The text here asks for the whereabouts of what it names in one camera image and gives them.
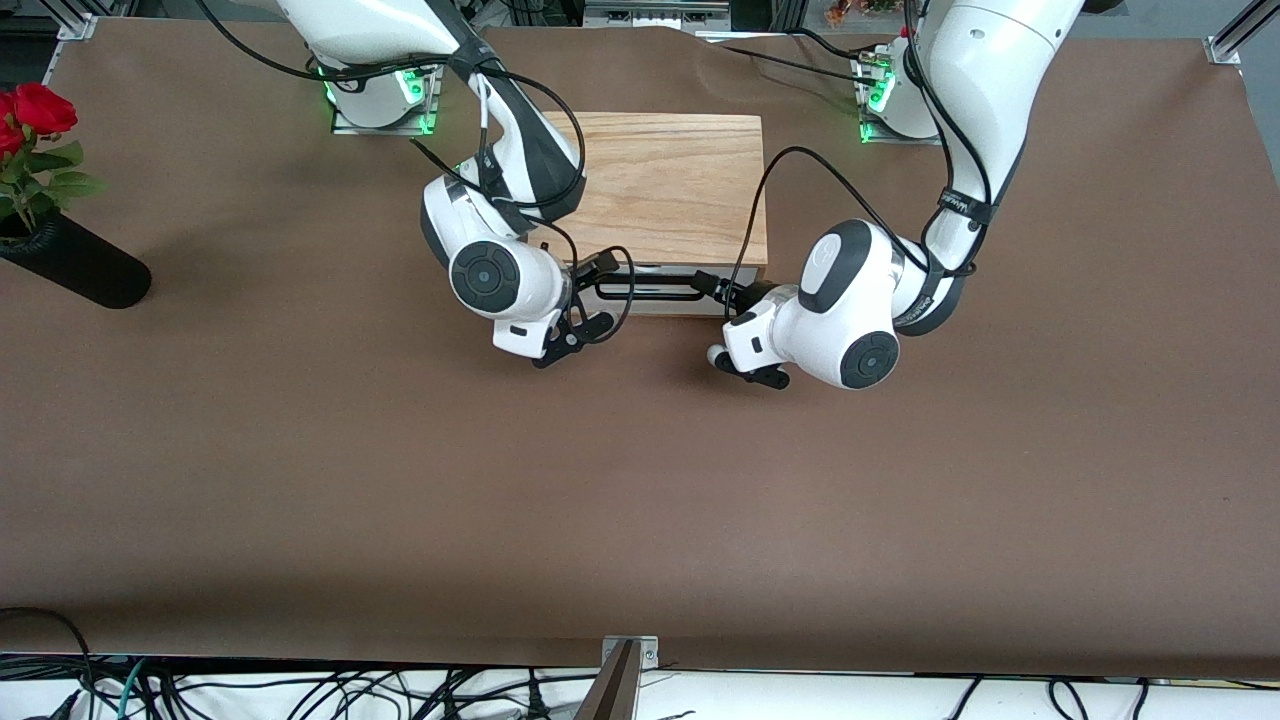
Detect black metal drawer handle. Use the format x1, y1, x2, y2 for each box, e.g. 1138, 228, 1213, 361
594, 274, 723, 304

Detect wooden drawer with white front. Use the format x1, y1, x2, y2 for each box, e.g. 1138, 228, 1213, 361
574, 265, 767, 318

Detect wooden drawer cabinet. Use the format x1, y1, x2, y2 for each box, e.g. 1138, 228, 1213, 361
543, 112, 770, 318

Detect grey electronics box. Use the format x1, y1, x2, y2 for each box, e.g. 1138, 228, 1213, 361
583, 0, 733, 32

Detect black ribbed vase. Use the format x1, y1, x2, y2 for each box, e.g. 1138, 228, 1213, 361
0, 208, 154, 310

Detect green rose leaves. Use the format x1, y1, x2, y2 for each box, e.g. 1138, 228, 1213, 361
0, 139, 107, 234

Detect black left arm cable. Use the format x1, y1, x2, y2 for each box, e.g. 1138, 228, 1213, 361
724, 0, 1001, 296

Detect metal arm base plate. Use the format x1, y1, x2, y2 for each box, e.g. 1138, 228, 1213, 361
856, 44, 946, 147
330, 66, 444, 137

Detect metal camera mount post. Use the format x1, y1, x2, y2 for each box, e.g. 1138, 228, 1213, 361
574, 635, 662, 720

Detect teal cable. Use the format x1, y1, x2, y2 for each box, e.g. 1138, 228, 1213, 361
113, 657, 153, 720

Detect aluminium frame profile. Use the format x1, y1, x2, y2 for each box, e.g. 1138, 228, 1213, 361
38, 0, 103, 43
1203, 0, 1280, 68

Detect black looped cable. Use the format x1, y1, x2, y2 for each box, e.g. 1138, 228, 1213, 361
0, 605, 97, 720

